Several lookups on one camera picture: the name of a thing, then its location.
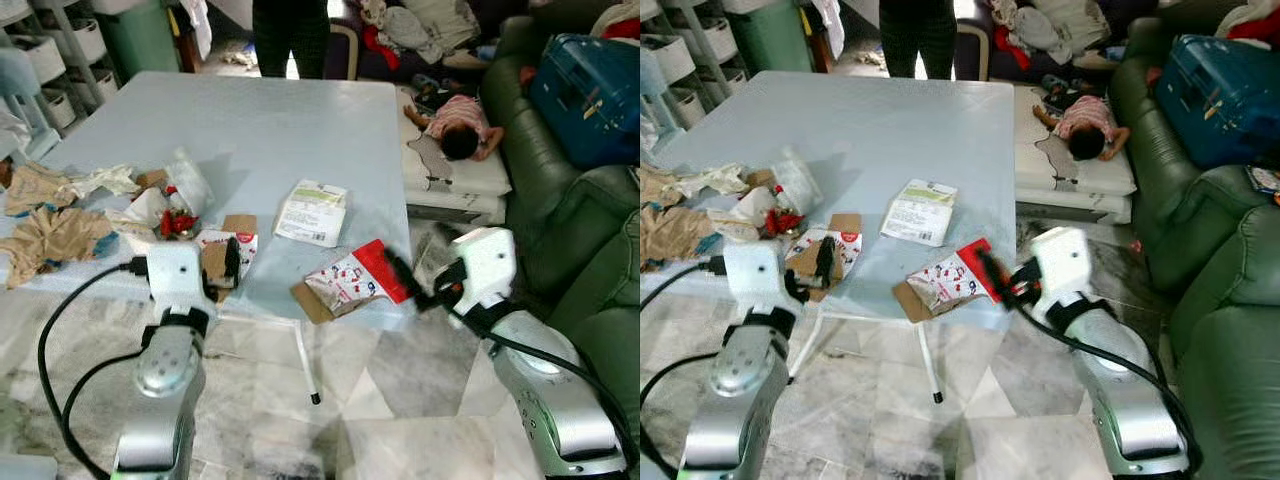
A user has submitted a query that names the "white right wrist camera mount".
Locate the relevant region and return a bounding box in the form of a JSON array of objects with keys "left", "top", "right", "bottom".
[
  {"left": 450, "top": 228, "right": 517, "bottom": 306},
  {"left": 1030, "top": 227, "right": 1093, "bottom": 303}
]

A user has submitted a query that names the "large light blue folding table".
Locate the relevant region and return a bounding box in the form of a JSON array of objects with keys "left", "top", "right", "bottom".
[
  {"left": 640, "top": 72, "right": 1023, "bottom": 406},
  {"left": 0, "top": 72, "right": 417, "bottom": 406}
]

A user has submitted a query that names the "blue hard suitcase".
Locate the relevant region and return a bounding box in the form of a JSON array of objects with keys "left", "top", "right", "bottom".
[
  {"left": 530, "top": 33, "right": 641, "bottom": 169},
  {"left": 1155, "top": 33, "right": 1280, "bottom": 169}
]

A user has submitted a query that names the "crumpled white tissue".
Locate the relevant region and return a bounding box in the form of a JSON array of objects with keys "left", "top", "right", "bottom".
[
  {"left": 680, "top": 163, "right": 751, "bottom": 197},
  {"left": 65, "top": 165, "right": 141, "bottom": 199}
]

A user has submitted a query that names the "crumpled white paper wrapper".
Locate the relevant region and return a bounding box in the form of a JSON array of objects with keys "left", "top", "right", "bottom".
[
  {"left": 718, "top": 188, "right": 781, "bottom": 243},
  {"left": 105, "top": 188, "right": 177, "bottom": 243}
]

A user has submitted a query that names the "dark green leather armchair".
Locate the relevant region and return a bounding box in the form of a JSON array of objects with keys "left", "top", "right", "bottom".
[
  {"left": 1165, "top": 165, "right": 1280, "bottom": 480},
  {"left": 540, "top": 165, "right": 641, "bottom": 446}
]

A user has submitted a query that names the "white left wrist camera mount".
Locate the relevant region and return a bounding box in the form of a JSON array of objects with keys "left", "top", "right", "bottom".
[
  {"left": 147, "top": 243, "right": 216, "bottom": 315},
  {"left": 722, "top": 243, "right": 792, "bottom": 313}
]

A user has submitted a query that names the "white shelf rack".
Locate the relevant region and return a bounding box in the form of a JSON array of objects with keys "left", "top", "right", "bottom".
[
  {"left": 0, "top": 0, "right": 123, "bottom": 131},
  {"left": 640, "top": 0, "right": 743, "bottom": 127}
]

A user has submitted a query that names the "standing person in dark trousers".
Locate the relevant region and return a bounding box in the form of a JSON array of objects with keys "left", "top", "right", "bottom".
[
  {"left": 252, "top": 0, "right": 332, "bottom": 81},
  {"left": 878, "top": 0, "right": 959, "bottom": 81}
]

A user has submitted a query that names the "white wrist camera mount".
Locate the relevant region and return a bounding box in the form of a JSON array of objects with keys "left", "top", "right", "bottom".
[
  {"left": 1030, "top": 227, "right": 1093, "bottom": 303},
  {"left": 147, "top": 243, "right": 216, "bottom": 315},
  {"left": 450, "top": 228, "right": 517, "bottom": 306},
  {"left": 722, "top": 243, "right": 792, "bottom": 313}
]

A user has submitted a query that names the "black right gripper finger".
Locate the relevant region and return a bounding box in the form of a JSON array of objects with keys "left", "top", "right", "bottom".
[
  {"left": 384, "top": 247, "right": 433, "bottom": 298},
  {"left": 976, "top": 248, "right": 1017, "bottom": 298}
]

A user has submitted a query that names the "pale blue plastic chair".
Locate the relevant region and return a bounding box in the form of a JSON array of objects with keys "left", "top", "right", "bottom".
[
  {"left": 0, "top": 48, "right": 61, "bottom": 161},
  {"left": 640, "top": 50, "right": 687, "bottom": 153}
]

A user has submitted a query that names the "clear plastic bag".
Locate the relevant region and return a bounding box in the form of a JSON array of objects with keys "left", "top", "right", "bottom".
[
  {"left": 165, "top": 148, "right": 214, "bottom": 213},
  {"left": 772, "top": 148, "right": 823, "bottom": 213}
]

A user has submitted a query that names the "pile of grey clothes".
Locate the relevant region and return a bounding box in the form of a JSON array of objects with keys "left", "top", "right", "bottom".
[
  {"left": 355, "top": 0, "right": 491, "bottom": 71},
  {"left": 985, "top": 0, "right": 1113, "bottom": 71}
]

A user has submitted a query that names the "red white clothes heap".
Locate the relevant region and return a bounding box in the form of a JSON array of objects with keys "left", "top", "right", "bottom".
[
  {"left": 590, "top": 0, "right": 641, "bottom": 41},
  {"left": 1222, "top": 0, "right": 1280, "bottom": 47}
]

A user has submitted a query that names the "large crumpled brown paper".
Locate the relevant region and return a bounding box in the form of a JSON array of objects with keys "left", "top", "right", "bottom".
[
  {"left": 0, "top": 208, "right": 117, "bottom": 291},
  {"left": 640, "top": 205, "right": 723, "bottom": 273}
]

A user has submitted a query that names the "white green paper packet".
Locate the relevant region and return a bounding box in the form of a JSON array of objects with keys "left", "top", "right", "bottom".
[
  {"left": 273, "top": 180, "right": 349, "bottom": 248},
  {"left": 882, "top": 180, "right": 958, "bottom": 247}
]

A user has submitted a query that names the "red ribbon scrap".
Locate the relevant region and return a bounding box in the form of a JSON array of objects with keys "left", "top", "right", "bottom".
[
  {"left": 765, "top": 208, "right": 806, "bottom": 239},
  {"left": 158, "top": 208, "right": 199, "bottom": 239}
]

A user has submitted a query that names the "small crumpled brown paper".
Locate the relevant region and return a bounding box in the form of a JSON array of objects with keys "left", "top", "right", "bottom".
[
  {"left": 640, "top": 165, "right": 687, "bottom": 209},
  {"left": 4, "top": 162, "right": 77, "bottom": 217}
]

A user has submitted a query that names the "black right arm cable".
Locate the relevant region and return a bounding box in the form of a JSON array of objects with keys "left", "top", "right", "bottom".
[
  {"left": 416, "top": 264, "right": 641, "bottom": 475},
  {"left": 992, "top": 262, "right": 1203, "bottom": 475}
]

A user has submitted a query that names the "white floor mattress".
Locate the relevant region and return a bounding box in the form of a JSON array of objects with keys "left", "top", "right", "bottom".
[
  {"left": 397, "top": 85, "right": 513, "bottom": 227},
  {"left": 1014, "top": 85, "right": 1139, "bottom": 227}
]

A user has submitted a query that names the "green plastic bin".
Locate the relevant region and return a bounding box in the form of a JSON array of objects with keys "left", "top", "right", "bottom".
[
  {"left": 95, "top": 0, "right": 182, "bottom": 83},
  {"left": 725, "top": 0, "right": 813, "bottom": 77}
]

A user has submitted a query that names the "dark green leather sofa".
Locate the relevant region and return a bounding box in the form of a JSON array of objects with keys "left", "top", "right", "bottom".
[
  {"left": 480, "top": 15, "right": 641, "bottom": 296},
  {"left": 1105, "top": 18, "right": 1280, "bottom": 293}
]

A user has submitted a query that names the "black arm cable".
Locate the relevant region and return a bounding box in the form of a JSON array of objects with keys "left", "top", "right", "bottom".
[
  {"left": 37, "top": 256, "right": 151, "bottom": 480},
  {"left": 640, "top": 256, "right": 725, "bottom": 475},
  {"left": 992, "top": 262, "right": 1203, "bottom": 475},
  {"left": 416, "top": 264, "right": 641, "bottom": 475}
]

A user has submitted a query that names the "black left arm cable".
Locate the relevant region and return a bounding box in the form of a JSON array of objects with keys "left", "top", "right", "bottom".
[
  {"left": 640, "top": 256, "right": 725, "bottom": 475},
  {"left": 37, "top": 256, "right": 151, "bottom": 480}
]

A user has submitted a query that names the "red white snack packet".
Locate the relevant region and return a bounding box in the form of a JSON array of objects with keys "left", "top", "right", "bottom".
[
  {"left": 785, "top": 213, "right": 863, "bottom": 301},
  {"left": 195, "top": 214, "right": 259, "bottom": 301},
  {"left": 292, "top": 238, "right": 413, "bottom": 325},
  {"left": 893, "top": 237, "right": 1004, "bottom": 323}
]

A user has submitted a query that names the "sleeping child in pink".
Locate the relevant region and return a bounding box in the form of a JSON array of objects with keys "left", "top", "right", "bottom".
[
  {"left": 403, "top": 95, "right": 506, "bottom": 163},
  {"left": 1033, "top": 95, "right": 1132, "bottom": 163}
]

